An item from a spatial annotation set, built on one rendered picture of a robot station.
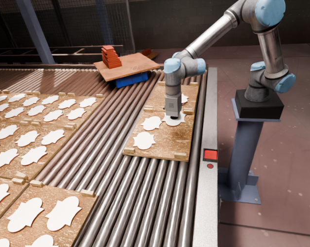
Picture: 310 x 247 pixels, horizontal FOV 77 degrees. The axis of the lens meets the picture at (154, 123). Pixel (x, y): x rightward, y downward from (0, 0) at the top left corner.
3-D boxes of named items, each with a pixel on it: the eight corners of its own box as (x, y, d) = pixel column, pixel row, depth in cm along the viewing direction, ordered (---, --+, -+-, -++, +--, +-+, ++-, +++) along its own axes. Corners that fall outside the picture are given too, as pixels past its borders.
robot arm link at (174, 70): (185, 61, 84) (166, 64, 82) (185, 84, 90) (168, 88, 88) (178, 56, 90) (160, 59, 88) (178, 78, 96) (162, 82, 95)
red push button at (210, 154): (216, 152, 100) (217, 150, 99) (216, 161, 95) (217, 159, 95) (204, 151, 102) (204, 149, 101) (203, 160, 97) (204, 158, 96)
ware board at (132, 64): (139, 54, 213) (139, 52, 212) (160, 67, 175) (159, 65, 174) (94, 64, 198) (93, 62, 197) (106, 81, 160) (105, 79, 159)
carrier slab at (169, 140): (194, 115, 128) (194, 113, 127) (188, 162, 96) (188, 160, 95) (143, 112, 136) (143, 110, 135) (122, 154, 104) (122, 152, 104)
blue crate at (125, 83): (136, 69, 203) (135, 60, 197) (149, 79, 180) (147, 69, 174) (107, 77, 194) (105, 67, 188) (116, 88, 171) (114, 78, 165)
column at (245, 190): (252, 170, 199) (275, 95, 148) (260, 205, 170) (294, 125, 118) (213, 167, 207) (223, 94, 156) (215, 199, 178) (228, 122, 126)
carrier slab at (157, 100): (199, 87, 159) (199, 85, 158) (193, 115, 128) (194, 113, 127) (157, 86, 168) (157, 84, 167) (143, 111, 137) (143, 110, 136)
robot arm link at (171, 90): (162, 86, 91) (168, 79, 97) (163, 95, 93) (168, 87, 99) (178, 87, 88) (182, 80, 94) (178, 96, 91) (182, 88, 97)
